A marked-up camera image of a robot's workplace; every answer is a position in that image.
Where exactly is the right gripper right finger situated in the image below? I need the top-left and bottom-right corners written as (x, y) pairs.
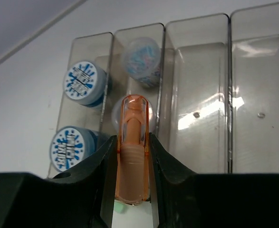
top-left (149, 134), bottom-right (279, 228)

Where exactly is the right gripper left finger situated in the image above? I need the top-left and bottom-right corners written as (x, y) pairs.
top-left (0, 136), bottom-right (117, 228)

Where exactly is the blue lid round jar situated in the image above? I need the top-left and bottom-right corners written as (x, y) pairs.
top-left (49, 126), bottom-right (107, 172)
top-left (63, 61), bottom-right (107, 110)

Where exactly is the orange marker cap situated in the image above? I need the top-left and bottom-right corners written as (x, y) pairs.
top-left (115, 95), bottom-right (149, 205)

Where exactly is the clear jar of clips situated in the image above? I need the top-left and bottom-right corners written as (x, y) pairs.
top-left (111, 95), bottom-right (156, 136)
top-left (121, 37), bottom-right (161, 87)

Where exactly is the clear four-compartment organizer tray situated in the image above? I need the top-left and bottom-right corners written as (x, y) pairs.
top-left (57, 2), bottom-right (279, 173)

